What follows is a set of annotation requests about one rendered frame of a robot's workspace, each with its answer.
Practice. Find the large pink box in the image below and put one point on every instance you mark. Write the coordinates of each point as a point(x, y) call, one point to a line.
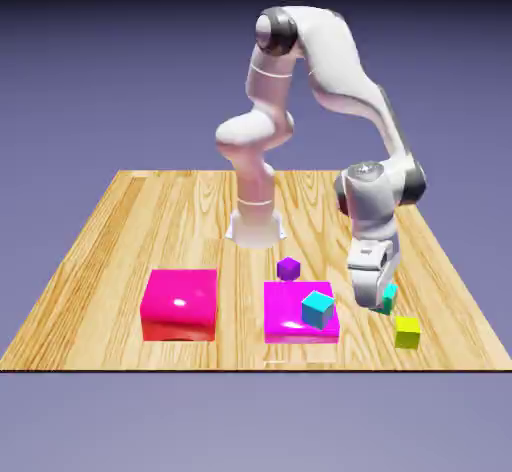
point(180, 300)

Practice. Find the small purple cube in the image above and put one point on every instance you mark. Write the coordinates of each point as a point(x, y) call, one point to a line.
point(288, 268)

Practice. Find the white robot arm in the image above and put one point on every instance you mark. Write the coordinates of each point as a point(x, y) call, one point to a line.
point(340, 60)

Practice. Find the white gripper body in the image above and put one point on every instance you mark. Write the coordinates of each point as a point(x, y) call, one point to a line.
point(366, 286)

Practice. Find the small yellow cube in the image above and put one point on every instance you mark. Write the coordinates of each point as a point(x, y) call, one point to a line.
point(407, 332)

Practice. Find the small green cube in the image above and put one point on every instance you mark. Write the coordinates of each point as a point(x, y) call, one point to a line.
point(390, 298)

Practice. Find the small cyan cube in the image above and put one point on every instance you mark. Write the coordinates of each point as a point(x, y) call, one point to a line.
point(318, 308)

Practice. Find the large magenta box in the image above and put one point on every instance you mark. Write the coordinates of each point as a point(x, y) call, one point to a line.
point(286, 308)

